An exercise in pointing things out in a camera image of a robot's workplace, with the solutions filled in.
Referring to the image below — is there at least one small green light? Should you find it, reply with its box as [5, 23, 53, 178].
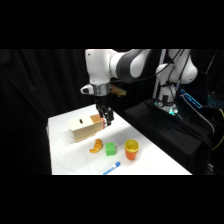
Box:
[168, 107, 180, 117]

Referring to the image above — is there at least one green cube block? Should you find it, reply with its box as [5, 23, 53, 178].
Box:
[105, 142, 117, 157]

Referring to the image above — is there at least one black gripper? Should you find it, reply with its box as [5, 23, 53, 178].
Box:
[95, 94, 115, 127]

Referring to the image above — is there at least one blue glowing device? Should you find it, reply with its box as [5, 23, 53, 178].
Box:
[180, 88, 204, 109]

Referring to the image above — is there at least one yellow wrist cable piece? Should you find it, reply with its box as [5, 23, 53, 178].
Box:
[109, 84, 128, 99]

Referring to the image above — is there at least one black cloth covered stand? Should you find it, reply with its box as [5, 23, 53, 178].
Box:
[123, 99, 215, 176]

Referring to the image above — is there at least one blue and white marker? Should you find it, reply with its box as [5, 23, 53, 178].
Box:
[102, 161, 121, 176]

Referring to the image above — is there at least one black curtain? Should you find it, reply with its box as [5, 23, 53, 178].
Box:
[0, 49, 224, 176]

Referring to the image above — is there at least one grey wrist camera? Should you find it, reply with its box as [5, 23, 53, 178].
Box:
[79, 83, 95, 96]

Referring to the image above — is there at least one light wooden drawer box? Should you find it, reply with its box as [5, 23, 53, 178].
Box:
[68, 114, 105, 143]

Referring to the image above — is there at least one cyan lit electronics box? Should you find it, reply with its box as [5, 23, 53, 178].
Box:
[206, 94, 224, 108]

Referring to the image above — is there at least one orange cup with yellow inside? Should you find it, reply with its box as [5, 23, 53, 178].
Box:
[124, 139, 140, 161]

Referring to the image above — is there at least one wooden drawer with red front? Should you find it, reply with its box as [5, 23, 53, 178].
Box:
[89, 114, 111, 133]

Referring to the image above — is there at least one toy croissant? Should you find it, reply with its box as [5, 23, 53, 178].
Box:
[89, 138, 104, 154]

